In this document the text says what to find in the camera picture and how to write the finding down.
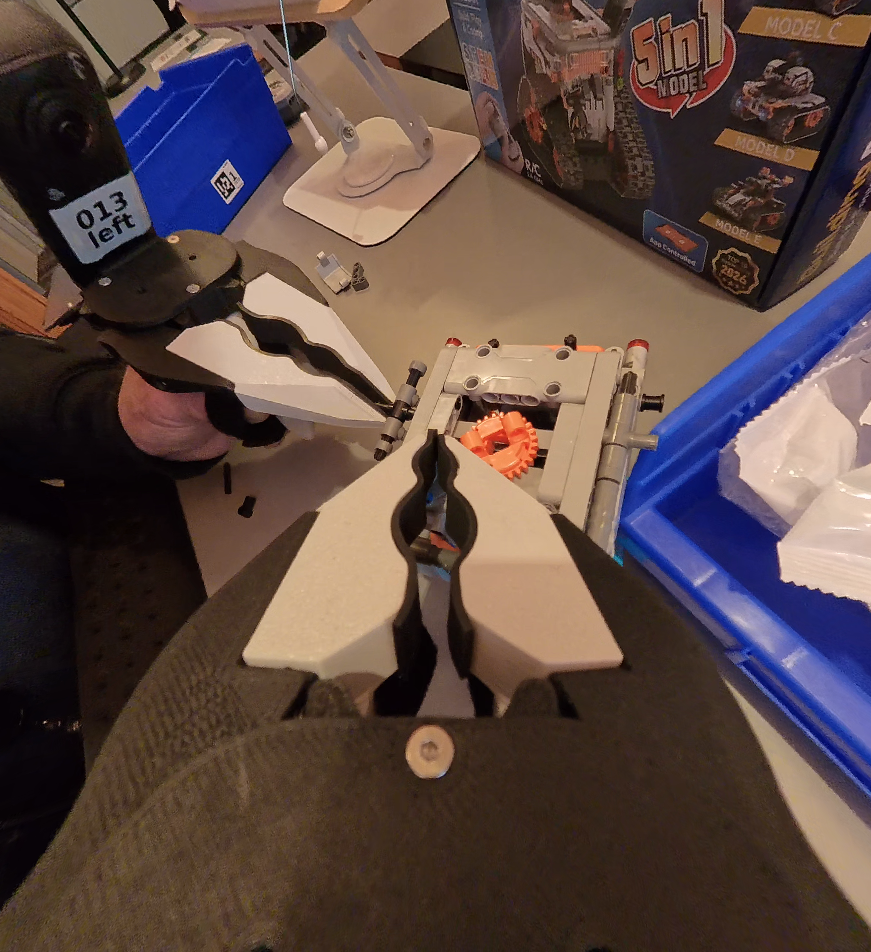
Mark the small grey toy part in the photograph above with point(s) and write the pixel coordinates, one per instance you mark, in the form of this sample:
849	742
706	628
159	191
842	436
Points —
331	271

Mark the blue bin with label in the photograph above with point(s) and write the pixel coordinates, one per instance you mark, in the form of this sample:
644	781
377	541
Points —
198	134

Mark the person's left forearm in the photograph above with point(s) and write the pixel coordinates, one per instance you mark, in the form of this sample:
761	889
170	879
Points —
34	402

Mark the person's blue trousers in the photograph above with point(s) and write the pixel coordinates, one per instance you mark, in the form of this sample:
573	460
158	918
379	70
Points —
12	640

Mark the black toy axle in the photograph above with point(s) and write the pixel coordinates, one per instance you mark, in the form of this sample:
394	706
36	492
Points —
224	479

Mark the person's left hand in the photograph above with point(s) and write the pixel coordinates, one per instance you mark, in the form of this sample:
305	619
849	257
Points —
168	424

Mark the small dark toy part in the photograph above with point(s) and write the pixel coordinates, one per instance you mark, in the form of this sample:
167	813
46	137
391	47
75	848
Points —
358	274

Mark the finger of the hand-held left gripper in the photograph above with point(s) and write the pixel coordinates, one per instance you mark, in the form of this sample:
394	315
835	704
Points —
309	320
272	387

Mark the white stand base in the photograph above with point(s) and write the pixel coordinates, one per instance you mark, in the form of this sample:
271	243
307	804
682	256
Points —
391	179

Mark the grey toy brick model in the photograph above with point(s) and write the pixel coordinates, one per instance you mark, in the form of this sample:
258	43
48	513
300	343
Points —
554	380

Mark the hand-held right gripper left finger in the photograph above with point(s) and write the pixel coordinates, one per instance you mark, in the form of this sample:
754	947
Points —
317	595

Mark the small black pin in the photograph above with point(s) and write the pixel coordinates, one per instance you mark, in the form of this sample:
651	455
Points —
247	505

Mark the robot kit box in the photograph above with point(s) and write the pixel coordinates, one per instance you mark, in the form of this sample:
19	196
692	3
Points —
673	119

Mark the blue plastic bin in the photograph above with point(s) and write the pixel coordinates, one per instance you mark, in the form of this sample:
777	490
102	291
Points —
733	595

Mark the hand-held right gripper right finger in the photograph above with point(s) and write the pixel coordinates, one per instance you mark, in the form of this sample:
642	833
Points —
547	595

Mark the clear plastic bags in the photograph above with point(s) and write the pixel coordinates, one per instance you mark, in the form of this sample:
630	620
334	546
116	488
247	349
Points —
837	476

